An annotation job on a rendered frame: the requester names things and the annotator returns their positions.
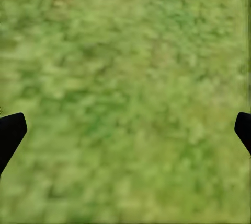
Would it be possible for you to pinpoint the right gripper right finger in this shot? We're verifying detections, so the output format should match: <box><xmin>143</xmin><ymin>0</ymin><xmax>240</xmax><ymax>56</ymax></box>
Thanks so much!
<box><xmin>234</xmin><ymin>112</ymin><xmax>251</xmax><ymax>154</ymax></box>

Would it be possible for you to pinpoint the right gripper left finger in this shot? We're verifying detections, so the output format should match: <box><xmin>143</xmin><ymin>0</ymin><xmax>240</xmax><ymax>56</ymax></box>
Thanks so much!
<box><xmin>0</xmin><ymin>112</ymin><xmax>27</xmax><ymax>175</ymax></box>

